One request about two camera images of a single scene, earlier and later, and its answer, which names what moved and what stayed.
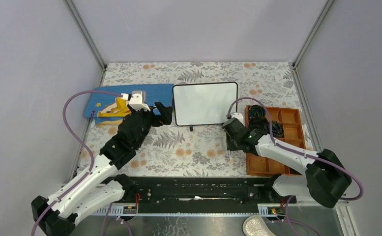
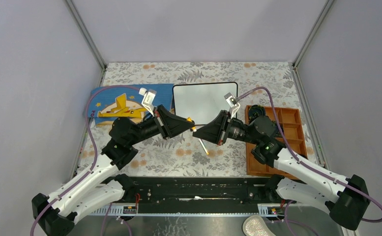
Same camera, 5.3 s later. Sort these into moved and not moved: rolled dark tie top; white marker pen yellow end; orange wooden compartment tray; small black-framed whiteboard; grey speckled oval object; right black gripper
Moved: white marker pen yellow end; right black gripper
Not moved: rolled dark tie top; small black-framed whiteboard; orange wooden compartment tray; grey speckled oval object
